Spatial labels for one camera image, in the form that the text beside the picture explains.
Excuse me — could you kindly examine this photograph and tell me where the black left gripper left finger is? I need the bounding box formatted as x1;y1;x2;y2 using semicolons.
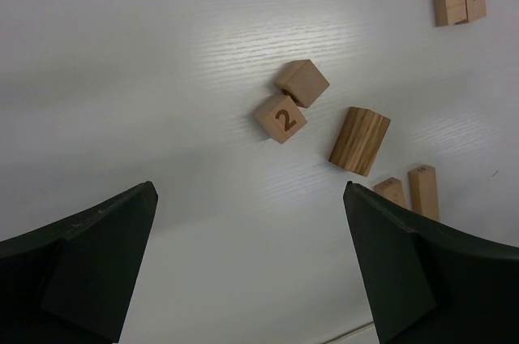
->
1;182;158;343

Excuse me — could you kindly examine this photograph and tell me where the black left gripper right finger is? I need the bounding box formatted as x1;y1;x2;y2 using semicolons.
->
343;182;518;343

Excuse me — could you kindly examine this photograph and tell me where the wood plank numbered fourteen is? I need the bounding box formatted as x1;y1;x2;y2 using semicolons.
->
373;177;407;209

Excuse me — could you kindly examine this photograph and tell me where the light wood plank block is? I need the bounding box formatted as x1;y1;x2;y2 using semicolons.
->
408;165;440;221

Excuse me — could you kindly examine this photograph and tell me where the dark striped wood block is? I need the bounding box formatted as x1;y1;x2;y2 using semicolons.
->
328;106;391;177

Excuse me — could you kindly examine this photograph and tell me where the wood cube numbered two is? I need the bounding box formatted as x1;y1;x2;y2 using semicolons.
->
254;94;307;144

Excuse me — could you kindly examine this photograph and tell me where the plain light wood cube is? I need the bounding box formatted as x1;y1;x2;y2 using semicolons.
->
274;59;329;109

